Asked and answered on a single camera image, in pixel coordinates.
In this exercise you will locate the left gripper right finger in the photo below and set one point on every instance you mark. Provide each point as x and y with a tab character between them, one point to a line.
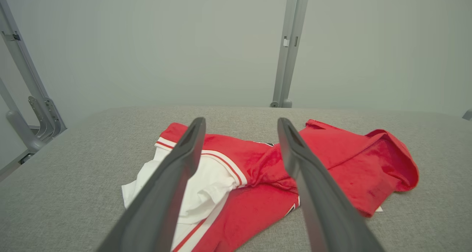
324	207

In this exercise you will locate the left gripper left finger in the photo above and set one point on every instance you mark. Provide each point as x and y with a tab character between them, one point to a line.
162	196

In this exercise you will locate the grey metal partition post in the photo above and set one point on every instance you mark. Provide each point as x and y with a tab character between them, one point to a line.
289	42

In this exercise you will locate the grey metal support tube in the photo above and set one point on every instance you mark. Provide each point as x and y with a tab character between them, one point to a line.
20	128

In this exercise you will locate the red basketball jersey white sleeves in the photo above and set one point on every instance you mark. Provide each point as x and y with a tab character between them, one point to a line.
258	163

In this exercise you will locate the grey metal post with brackets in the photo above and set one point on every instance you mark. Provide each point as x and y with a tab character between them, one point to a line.
29	79

